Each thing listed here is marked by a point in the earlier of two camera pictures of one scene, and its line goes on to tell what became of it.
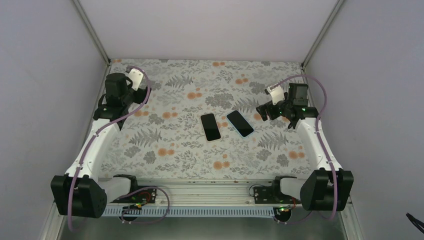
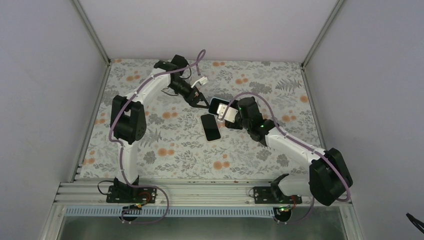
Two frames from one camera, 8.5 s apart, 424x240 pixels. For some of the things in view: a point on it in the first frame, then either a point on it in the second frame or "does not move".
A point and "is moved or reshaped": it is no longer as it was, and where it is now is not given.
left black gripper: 141,96 -> 188,99
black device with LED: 145,196 does not move
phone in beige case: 210,127 does not move
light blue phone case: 241,135 is moved or reshaped
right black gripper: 263,112 -> 229,125
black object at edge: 416,222 does not move
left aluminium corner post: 92,32 does not move
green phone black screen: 241,124 is moved or reshaped
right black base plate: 272,194 does not move
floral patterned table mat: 200,123 does not move
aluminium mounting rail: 206,193 does not move
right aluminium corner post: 335,11 does not move
